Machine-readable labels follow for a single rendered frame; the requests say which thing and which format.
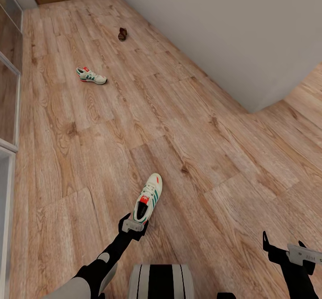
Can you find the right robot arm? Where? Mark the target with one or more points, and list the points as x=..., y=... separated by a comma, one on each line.
x=296, y=264

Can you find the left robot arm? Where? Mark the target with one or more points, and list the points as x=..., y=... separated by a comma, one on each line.
x=91, y=280

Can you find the gym shoe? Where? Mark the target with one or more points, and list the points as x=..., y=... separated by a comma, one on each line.
x=148, y=199
x=88, y=75

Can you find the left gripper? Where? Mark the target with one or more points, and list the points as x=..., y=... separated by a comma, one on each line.
x=126, y=237

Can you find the robot trunk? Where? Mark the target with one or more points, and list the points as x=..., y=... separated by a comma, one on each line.
x=161, y=282

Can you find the sandal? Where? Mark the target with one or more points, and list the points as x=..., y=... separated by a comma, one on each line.
x=122, y=34

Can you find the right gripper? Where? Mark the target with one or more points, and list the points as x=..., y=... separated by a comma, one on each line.
x=278, y=256

